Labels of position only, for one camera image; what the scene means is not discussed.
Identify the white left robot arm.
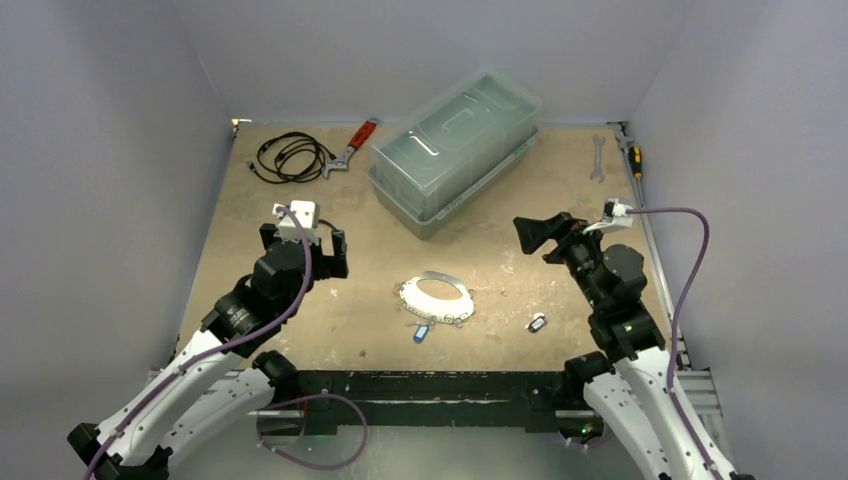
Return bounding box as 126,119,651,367
67,223,349,479

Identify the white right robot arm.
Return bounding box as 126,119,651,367
513,204,746,479

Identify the silver open end spanner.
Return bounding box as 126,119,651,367
590,135,605,183

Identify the yellow black screwdriver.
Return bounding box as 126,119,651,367
628,145,643,181

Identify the clear plastic storage box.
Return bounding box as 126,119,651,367
367,72,541,240

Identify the blue key tag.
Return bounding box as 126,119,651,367
413,324,431,344

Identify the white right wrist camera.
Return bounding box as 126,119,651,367
582,197,634,235

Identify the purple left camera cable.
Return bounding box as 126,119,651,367
80,206,314,480

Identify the purple camera cable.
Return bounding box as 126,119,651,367
626,206,726,480
80,206,314,480

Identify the tangled black cable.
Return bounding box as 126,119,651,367
247,131,337,185

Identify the red handled adjustable wrench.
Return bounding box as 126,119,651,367
321,117,380,179

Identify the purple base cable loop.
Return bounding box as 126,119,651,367
255,393,370,472

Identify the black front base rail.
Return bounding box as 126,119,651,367
298,370,599,435

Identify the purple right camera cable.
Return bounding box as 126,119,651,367
626,206,726,480

